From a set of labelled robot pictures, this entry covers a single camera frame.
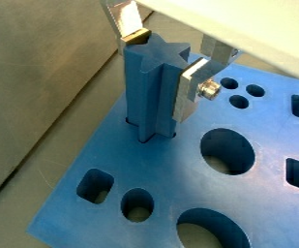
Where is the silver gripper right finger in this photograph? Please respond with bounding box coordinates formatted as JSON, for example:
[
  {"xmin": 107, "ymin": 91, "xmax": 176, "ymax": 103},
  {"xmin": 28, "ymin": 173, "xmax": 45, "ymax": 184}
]
[{"xmin": 172, "ymin": 35, "xmax": 240, "ymax": 122}]

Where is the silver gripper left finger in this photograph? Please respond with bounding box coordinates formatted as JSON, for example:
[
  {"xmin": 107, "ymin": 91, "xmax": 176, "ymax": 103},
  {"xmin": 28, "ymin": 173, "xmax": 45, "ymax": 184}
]
[{"xmin": 100, "ymin": 0, "xmax": 151, "ymax": 54}]

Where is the blue star-shaped peg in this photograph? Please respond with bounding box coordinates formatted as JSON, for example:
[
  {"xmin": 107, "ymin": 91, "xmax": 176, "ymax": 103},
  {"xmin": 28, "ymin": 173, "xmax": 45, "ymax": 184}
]
[{"xmin": 123, "ymin": 33, "xmax": 191, "ymax": 142}]

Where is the dark grey raised mat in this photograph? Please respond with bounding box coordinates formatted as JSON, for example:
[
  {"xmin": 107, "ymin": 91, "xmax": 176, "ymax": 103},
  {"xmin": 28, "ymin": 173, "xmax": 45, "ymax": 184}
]
[{"xmin": 0, "ymin": 0, "xmax": 155, "ymax": 206}]

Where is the blue shape-sorting board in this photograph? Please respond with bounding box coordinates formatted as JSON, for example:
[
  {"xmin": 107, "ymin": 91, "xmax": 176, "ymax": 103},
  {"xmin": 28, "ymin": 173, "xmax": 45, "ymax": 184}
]
[{"xmin": 27, "ymin": 65, "xmax": 299, "ymax": 248}]

